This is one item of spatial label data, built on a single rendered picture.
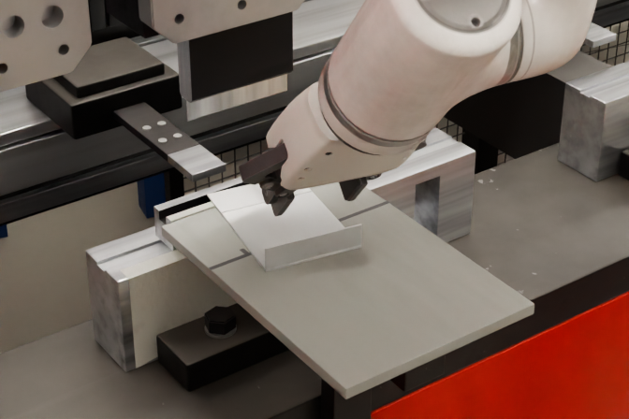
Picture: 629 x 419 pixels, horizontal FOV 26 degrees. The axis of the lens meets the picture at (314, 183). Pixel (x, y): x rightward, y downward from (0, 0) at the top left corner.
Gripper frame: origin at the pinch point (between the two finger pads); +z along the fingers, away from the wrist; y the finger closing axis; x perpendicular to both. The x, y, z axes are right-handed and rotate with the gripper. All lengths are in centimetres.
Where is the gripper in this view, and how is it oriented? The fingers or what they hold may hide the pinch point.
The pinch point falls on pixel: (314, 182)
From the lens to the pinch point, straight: 106.7
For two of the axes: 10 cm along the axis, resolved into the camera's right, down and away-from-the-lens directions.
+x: 2.9, 9.1, -2.8
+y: -9.2, 1.8, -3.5
